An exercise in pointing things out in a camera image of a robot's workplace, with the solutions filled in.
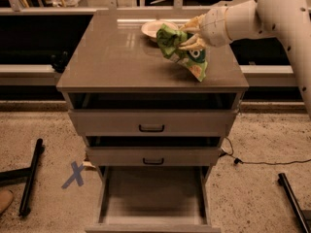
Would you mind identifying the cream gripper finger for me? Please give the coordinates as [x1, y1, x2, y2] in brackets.
[180, 15, 205, 33]
[178, 34, 207, 50]

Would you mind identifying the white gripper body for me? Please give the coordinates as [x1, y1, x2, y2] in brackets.
[200, 7, 232, 48]

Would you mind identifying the green rice chip bag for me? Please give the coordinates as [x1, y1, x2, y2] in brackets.
[156, 24, 208, 82]

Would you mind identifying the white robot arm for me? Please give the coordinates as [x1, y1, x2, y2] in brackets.
[179, 0, 311, 116]

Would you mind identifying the grey drawer cabinet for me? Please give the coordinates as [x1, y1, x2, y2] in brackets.
[56, 9, 250, 167]

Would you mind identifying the top grey drawer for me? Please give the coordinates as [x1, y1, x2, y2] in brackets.
[69, 93, 236, 137]

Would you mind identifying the grey drawer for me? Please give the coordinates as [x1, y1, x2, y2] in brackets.
[86, 166, 221, 233]
[69, 93, 236, 137]
[86, 136, 221, 166]

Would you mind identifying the middle grey drawer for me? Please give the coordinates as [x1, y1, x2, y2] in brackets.
[86, 136, 221, 166]

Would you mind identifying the bottom grey drawer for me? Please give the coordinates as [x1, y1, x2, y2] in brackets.
[86, 166, 221, 233]

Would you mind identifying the white paper bowl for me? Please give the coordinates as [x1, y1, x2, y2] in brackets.
[141, 20, 178, 42]

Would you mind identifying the black stand leg right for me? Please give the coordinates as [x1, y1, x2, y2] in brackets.
[278, 173, 311, 233]

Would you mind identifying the black stand leg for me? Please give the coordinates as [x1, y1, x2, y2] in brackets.
[0, 139, 45, 217]
[278, 173, 311, 233]

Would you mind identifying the blue tape cross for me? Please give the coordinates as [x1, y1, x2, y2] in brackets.
[61, 161, 84, 189]

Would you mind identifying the black stand leg left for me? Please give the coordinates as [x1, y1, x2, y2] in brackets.
[0, 139, 45, 217]

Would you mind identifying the tan shoe tip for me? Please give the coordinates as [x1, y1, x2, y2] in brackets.
[0, 189, 14, 214]

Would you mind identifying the black top drawer handle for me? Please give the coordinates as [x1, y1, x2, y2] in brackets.
[138, 124, 165, 133]

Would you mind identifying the black drawer handle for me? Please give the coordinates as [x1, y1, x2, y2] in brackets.
[142, 158, 164, 166]
[138, 124, 165, 133]

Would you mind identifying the black power cable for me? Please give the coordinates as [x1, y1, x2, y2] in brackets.
[219, 136, 311, 166]

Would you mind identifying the black middle drawer handle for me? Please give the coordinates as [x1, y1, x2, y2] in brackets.
[142, 158, 164, 166]

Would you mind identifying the black clamp on rail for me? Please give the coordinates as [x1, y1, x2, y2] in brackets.
[51, 51, 68, 73]

